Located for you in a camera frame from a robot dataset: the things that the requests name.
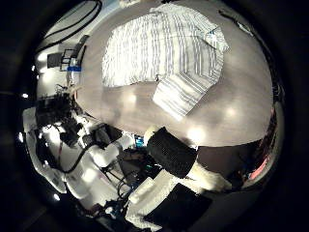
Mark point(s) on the white blue striped shirt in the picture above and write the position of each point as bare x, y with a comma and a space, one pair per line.
161, 48

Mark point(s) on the black metal frame stand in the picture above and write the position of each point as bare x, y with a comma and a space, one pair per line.
67, 58

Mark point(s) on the black box device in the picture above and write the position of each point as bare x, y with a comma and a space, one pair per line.
54, 60

